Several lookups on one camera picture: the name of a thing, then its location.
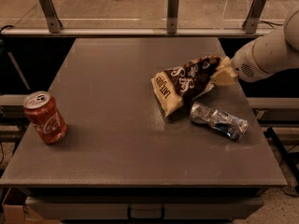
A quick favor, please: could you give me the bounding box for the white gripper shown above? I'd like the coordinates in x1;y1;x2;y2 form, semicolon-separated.
211;41;268;86

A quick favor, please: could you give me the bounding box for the brown chip bag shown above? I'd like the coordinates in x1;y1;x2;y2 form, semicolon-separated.
151;55;222;117

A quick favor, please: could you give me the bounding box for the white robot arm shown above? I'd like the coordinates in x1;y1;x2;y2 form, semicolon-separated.
211;6;299;86

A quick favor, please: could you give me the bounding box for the crushed silver redbull can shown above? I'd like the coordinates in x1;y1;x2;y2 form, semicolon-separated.
190;102;249;141

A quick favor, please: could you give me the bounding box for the red coca-cola can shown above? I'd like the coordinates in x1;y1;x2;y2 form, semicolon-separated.
23;91;67;144

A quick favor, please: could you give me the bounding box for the cardboard box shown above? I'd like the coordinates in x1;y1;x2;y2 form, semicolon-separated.
2;188;60;224

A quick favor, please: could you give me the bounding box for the metal rail behind table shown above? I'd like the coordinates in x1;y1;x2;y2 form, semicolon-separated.
2;27;272;37

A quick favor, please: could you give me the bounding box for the right metal bracket post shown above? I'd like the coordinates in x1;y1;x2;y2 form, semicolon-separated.
242;0;267;35

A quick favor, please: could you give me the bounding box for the metal bracket post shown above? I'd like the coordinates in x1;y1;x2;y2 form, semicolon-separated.
242;0;267;35
166;0;179;34
38;0;62;34

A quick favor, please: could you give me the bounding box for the black cable on right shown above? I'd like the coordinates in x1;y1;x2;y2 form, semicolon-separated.
257;20;286;29

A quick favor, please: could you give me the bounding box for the middle metal bracket post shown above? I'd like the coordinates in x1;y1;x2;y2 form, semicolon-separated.
166;0;179;34

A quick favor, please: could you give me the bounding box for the left metal bracket post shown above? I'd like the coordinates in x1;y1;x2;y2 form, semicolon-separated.
38;0;62;34

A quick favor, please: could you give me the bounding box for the grey drawer with handle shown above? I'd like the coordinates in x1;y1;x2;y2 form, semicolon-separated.
25;196;263;221

